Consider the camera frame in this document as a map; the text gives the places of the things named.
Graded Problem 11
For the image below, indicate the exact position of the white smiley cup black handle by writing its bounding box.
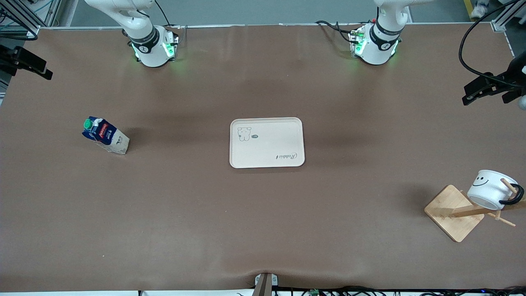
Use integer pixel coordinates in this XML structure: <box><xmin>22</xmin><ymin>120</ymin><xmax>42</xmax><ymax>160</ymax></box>
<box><xmin>467</xmin><ymin>169</ymin><xmax>525</xmax><ymax>211</ymax></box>

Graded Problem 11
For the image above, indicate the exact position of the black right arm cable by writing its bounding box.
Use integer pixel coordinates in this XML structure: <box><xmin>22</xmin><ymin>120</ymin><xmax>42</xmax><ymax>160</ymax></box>
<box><xmin>154</xmin><ymin>0</ymin><xmax>181</xmax><ymax>29</ymax></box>

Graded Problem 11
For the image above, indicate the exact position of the aluminium frame profile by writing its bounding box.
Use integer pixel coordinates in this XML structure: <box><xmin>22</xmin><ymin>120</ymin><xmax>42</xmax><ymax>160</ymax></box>
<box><xmin>491</xmin><ymin>0</ymin><xmax>526</xmax><ymax>32</ymax></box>

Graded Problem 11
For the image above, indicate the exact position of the blue white milk carton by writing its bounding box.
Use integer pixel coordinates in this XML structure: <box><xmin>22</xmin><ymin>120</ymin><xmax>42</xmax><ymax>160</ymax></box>
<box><xmin>82</xmin><ymin>116</ymin><xmax>130</xmax><ymax>155</ymax></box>

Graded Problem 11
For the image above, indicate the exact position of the cream tray with bear print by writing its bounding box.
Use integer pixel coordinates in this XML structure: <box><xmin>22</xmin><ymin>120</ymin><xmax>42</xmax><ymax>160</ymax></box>
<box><xmin>229</xmin><ymin>117</ymin><xmax>305</xmax><ymax>169</ymax></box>

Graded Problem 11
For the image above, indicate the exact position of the aluminium frame with cables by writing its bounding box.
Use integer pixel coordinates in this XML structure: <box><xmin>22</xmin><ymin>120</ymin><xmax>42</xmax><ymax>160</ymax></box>
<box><xmin>0</xmin><ymin>0</ymin><xmax>62</xmax><ymax>40</ymax></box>

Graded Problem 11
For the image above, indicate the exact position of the white shoe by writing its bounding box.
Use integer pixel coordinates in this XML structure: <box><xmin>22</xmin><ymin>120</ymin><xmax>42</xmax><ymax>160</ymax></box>
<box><xmin>471</xmin><ymin>0</ymin><xmax>490</xmax><ymax>19</ymax></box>

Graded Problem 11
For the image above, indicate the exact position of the black base cable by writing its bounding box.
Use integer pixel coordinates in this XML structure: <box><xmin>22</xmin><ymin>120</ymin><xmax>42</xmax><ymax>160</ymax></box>
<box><xmin>316</xmin><ymin>20</ymin><xmax>356</xmax><ymax>44</ymax></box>

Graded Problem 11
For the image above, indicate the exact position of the wooden cup stand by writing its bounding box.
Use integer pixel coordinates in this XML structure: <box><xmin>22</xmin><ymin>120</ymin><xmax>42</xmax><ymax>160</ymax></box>
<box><xmin>424</xmin><ymin>178</ymin><xmax>526</xmax><ymax>243</ymax></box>

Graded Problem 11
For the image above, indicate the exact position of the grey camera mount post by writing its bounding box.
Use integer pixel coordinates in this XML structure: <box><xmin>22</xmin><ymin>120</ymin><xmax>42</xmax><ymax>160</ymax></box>
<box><xmin>255</xmin><ymin>273</ymin><xmax>279</xmax><ymax>296</ymax></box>

